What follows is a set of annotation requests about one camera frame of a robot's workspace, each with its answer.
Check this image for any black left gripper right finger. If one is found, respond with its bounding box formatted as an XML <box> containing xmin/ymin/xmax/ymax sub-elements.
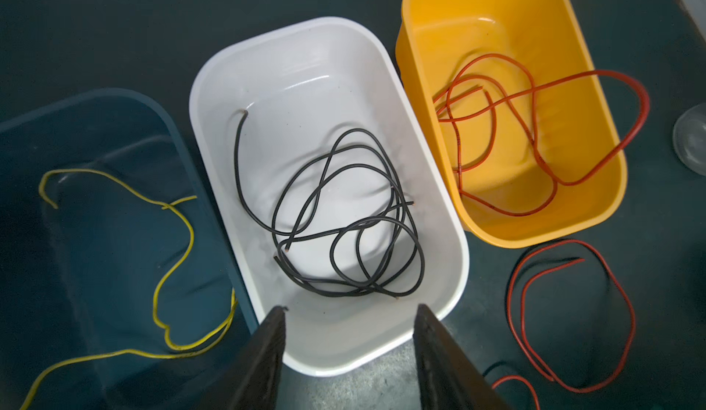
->
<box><xmin>413</xmin><ymin>303</ymin><xmax>507</xmax><ymax>409</ymax></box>

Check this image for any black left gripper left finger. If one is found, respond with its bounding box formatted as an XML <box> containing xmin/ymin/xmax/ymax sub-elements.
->
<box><xmin>195</xmin><ymin>306</ymin><xmax>288</xmax><ymax>409</ymax></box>

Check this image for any red cable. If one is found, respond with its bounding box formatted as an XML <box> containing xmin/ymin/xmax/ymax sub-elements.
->
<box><xmin>490</xmin><ymin>375</ymin><xmax>542</xmax><ymax>410</ymax></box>
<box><xmin>506</xmin><ymin>238</ymin><xmax>638</xmax><ymax>395</ymax></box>
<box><xmin>431</xmin><ymin>52</ymin><xmax>652</xmax><ymax>218</ymax></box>

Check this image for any black cable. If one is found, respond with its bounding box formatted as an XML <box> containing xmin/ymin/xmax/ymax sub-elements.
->
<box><xmin>232</xmin><ymin>109</ymin><xmax>427</xmax><ymax>300</ymax></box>

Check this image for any yellow cable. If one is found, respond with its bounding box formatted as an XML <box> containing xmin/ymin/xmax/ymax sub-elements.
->
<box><xmin>18</xmin><ymin>168</ymin><xmax>238</xmax><ymax>410</ymax></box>

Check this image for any blue plastic bin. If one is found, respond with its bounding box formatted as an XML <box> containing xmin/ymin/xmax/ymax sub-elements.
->
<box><xmin>1</xmin><ymin>88</ymin><xmax>250</xmax><ymax>409</ymax></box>

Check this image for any white plastic bin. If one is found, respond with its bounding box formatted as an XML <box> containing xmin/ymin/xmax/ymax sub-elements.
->
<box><xmin>189</xmin><ymin>18</ymin><xmax>469</xmax><ymax>377</ymax></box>

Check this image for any yellow plastic bin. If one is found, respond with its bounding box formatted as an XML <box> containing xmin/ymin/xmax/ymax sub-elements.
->
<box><xmin>395</xmin><ymin>0</ymin><xmax>627</xmax><ymax>248</ymax></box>

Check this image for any green lid glass jar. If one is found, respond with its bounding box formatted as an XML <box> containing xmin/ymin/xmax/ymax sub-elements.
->
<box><xmin>672</xmin><ymin>103</ymin><xmax>706</xmax><ymax>176</ymax></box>

